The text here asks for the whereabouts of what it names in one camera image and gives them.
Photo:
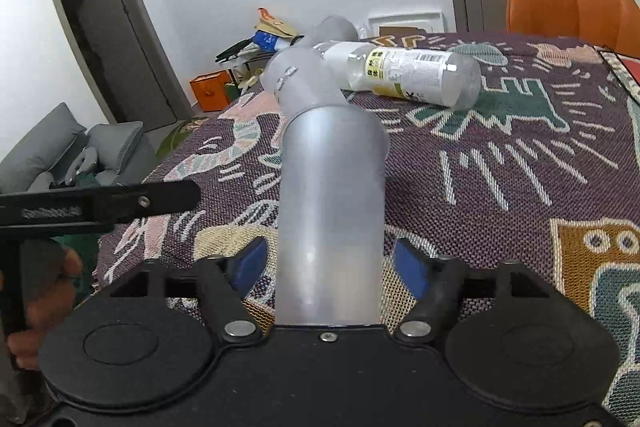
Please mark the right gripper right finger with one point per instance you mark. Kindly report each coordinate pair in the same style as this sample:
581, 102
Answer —
508, 335

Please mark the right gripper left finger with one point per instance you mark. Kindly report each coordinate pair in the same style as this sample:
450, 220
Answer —
147, 337

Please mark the frosted plastic cup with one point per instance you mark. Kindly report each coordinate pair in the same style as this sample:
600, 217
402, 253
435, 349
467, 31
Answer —
331, 218
332, 28

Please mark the frosted cup with stickers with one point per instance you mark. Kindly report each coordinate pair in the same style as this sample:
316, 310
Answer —
300, 80

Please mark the person's left hand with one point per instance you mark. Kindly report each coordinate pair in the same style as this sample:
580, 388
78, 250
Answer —
53, 305

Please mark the grey sofa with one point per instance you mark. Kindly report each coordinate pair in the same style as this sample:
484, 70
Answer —
58, 152

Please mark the patterned woven tablecloth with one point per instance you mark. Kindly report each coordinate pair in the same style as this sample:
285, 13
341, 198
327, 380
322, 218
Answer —
543, 169

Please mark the dark open doorway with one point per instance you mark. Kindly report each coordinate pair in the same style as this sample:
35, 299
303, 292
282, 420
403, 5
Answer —
119, 54

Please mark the orange box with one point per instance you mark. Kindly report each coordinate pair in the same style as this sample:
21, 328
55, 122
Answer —
210, 90

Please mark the clear plastic bottle yellow label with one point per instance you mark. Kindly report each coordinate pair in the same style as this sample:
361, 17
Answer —
445, 79

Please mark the black shelf rack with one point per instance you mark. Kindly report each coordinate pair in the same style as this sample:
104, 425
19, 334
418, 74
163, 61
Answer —
243, 58

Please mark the paper bag on rack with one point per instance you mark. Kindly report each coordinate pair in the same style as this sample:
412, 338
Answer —
274, 26

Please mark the cardboard box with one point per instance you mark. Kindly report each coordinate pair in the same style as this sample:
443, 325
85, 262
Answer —
399, 31

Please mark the white framed board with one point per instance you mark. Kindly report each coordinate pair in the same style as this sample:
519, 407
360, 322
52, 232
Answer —
431, 22

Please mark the orange chair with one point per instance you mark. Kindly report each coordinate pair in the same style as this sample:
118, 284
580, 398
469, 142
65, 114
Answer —
613, 24

